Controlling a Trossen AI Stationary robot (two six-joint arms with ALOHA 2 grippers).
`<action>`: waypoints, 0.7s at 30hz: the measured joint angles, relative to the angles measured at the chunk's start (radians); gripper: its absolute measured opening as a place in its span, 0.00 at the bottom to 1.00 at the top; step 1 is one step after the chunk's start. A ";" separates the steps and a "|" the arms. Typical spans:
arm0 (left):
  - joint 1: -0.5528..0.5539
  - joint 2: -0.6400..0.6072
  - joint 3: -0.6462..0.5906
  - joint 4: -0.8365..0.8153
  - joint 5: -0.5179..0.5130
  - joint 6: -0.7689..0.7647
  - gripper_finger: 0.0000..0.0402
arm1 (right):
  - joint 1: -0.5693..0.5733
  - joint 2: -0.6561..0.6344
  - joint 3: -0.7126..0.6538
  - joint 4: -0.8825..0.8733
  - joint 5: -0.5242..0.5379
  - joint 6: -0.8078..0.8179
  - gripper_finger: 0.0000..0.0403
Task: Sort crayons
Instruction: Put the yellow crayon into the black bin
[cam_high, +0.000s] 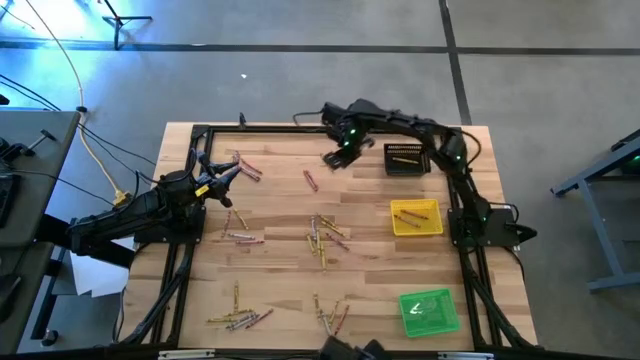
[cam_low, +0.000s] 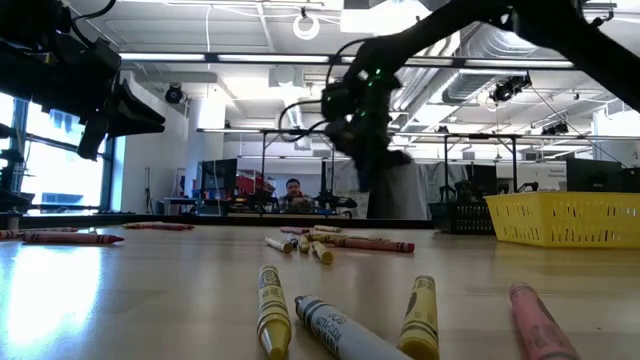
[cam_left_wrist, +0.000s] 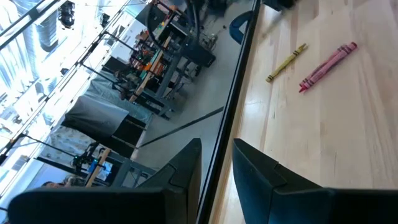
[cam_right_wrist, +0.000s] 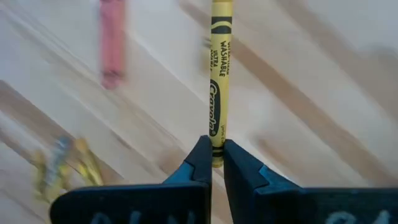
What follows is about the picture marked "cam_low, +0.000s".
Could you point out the round black ceiling camera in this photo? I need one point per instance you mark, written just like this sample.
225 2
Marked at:
173 93

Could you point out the dark curtain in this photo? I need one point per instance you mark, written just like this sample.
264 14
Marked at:
405 200

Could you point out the long red crayon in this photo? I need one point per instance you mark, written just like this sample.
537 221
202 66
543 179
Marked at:
375 245

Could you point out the dark equipment silhouette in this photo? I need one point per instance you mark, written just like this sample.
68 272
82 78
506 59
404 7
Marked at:
10 200

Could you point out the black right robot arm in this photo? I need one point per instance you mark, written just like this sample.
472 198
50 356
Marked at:
575 35

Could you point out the large window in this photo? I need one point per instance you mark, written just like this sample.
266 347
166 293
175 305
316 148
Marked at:
60 175

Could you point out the red equipment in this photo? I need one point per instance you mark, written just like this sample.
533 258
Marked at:
250 185

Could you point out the blue grey crayon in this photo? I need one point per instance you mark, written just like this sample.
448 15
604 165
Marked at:
293 240

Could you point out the gold crayon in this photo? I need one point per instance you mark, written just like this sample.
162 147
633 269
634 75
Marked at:
322 238

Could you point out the large yellow crayon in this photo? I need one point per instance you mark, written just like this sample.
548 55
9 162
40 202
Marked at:
272 310
420 320

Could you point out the long ceiling light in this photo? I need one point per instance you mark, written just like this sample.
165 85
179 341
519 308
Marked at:
165 57

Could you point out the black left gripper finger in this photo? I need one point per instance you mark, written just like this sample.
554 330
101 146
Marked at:
137 111
135 129

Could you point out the person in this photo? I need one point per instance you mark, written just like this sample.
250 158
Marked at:
295 192

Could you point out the black background robot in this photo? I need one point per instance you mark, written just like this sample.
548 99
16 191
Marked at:
332 201

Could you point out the black ceiling camera rig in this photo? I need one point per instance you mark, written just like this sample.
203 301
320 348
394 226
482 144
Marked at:
555 129
507 90

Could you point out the large grey crayon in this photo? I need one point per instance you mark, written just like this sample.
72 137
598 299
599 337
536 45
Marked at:
335 330

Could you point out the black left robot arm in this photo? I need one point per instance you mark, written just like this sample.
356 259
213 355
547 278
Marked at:
30 75

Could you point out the yellow plastic basket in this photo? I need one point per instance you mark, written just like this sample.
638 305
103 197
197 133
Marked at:
550 220

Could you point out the black plastic basket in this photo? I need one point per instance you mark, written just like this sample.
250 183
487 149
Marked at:
460 217

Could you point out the large black monitor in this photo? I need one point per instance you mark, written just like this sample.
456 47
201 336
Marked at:
592 175

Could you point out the large pink crayon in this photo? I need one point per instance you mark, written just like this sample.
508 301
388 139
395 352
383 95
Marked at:
537 325

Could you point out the thin grey crayon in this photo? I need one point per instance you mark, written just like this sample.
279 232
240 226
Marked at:
327 229

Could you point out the black metal table frame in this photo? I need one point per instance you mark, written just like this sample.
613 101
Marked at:
446 165
263 175

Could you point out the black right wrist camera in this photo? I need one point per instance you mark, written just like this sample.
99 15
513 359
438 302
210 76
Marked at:
337 100

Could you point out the black table edge rail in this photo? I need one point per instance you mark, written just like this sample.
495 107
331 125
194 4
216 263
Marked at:
225 220

